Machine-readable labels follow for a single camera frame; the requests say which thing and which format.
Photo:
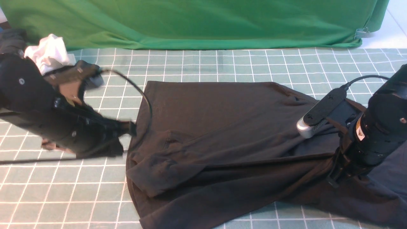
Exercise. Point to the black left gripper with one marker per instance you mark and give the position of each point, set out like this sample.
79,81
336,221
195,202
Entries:
86,138

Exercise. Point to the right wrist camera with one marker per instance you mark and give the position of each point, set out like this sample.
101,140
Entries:
333,108

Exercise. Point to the green backdrop cloth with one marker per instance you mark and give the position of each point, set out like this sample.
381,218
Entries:
196,24

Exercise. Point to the metal binder clip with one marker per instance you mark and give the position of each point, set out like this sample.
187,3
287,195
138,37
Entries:
362,33

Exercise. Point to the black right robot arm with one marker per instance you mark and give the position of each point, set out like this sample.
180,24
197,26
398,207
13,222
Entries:
375,133

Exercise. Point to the white crumpled cloth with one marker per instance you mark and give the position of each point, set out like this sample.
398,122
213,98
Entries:
50,54

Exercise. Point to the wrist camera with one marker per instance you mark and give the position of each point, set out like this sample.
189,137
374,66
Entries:
82,71
333,108

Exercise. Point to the dark crumpled garment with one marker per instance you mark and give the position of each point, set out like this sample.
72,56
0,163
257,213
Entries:
13,41

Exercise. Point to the green grid table mat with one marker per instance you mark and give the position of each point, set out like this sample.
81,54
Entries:
93,194

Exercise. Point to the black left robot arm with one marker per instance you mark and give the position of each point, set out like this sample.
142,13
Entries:
50,107

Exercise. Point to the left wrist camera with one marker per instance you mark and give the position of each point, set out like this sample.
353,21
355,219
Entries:
82,71

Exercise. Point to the gray long sleeve shirt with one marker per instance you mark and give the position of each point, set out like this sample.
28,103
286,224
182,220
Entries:
216,151

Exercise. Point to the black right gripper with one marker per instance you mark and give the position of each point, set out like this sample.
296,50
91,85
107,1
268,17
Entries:
347,164

